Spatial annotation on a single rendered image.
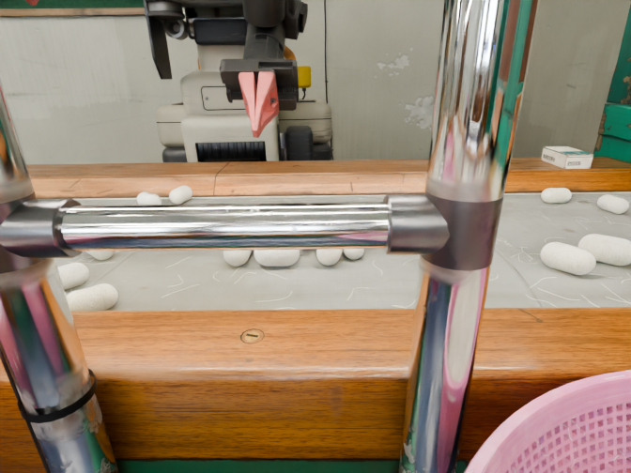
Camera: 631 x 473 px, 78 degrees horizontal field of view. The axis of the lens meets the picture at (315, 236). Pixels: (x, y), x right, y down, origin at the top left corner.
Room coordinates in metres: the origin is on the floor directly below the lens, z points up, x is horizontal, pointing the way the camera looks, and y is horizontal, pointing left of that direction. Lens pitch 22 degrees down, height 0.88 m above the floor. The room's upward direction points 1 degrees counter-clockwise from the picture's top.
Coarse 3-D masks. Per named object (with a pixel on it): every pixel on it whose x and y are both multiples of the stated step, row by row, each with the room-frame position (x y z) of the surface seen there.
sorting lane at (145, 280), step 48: (576, 192) 0.48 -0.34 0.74; (624, 192) 0.48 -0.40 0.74; (528, 240) 0.33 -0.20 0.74; (576, 240) 0.33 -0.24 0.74; (144, 288) 0.25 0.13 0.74; (192, 288) 0.25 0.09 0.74; (240, 288) 0.25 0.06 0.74; (288, 288) 0.25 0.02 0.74; (336, 288) 0.25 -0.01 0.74; (384, 288) 0.25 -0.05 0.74; (528, 288) 0.24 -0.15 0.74; (576, 288) 0.24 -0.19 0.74; (624, 288) 0.24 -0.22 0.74
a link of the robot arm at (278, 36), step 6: (252, 24) 0.63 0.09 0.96; (282, 24) 0.65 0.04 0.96; (252, 30) 0.62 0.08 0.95; (258, 30) 0.61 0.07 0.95; (264, 30) 0.61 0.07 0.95; (270, 30) 0.62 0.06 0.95; (276, 30) 0.62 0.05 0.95; (282, 30) 0.64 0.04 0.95; (246, 36) 0.63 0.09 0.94; (252, 36) 0.61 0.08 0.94; (258, 36) 0.61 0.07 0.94; (264, 36) 0.61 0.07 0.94; (270, 36) 0.61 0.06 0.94; (276, 36) 0.61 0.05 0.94; (282, 36) 0.63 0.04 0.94; (282, 42) 0.62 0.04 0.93; (282, 48) 0.62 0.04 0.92
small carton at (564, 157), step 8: (544, 152) 0.57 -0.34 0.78; (552, 152) 0.55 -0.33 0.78; (560, 152) 0.53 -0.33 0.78; (568, 152) 0.52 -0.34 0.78; (576, 152) 0.52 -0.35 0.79; (584, 152) 0.52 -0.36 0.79; (544, 160) 0.56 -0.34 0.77; (552, 160) 0.54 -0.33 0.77; (560, 160) 0.52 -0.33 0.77; (568, 160) 0.51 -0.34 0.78; (576, 160) 0.51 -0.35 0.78; (584, 160) 0.51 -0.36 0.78; (592, 160) 0.51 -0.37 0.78; (568, 168) 0.51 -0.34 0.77; (576, 168) 0.51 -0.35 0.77; (584, 168) 0.51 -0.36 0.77
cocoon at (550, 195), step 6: (546, 192) 0.44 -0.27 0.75; (552, 192) 0.44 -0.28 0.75; (558, 192) 0.44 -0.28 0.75; (564, 192) 0.44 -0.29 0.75; (570, 192) 0.44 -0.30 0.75; (546, 198) 0.44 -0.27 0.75; (552, 198) 0.43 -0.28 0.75; (558, 198) 0.43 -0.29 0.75; (564, 198) 0.43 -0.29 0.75; (570, 198) 0.44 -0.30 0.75
